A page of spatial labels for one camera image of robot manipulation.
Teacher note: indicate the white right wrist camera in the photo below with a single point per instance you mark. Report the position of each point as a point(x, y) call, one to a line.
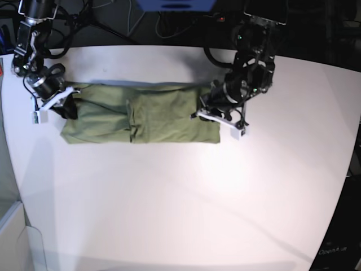
point(39, 117)

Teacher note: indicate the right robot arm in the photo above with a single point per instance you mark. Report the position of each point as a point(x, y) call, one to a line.
point(46, 85)

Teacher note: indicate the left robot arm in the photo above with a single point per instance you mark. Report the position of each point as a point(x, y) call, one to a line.
point(252, 70)

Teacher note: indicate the black OpenArm base box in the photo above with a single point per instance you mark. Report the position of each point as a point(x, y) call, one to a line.
point(340, 248)

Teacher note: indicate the white bin at left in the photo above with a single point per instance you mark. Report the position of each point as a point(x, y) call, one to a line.
point(21, 245)

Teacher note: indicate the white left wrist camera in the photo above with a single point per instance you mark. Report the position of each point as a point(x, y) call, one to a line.
point(237, 134)

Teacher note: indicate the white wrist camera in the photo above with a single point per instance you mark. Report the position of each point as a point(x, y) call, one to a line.
point(39, 117)
point(237, 134)

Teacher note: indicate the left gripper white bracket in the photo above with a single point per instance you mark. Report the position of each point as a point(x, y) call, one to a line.
point(205, 115)

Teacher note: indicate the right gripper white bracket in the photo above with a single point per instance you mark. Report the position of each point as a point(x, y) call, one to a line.
point(68, 109)

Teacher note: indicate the green T-shirt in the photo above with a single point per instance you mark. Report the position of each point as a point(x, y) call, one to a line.
point(139, 114)

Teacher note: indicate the black power strip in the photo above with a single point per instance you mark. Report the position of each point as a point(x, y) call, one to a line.
point(232, 18)

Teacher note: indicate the blue box overhead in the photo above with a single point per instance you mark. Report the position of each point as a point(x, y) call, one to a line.
point(176, 5)

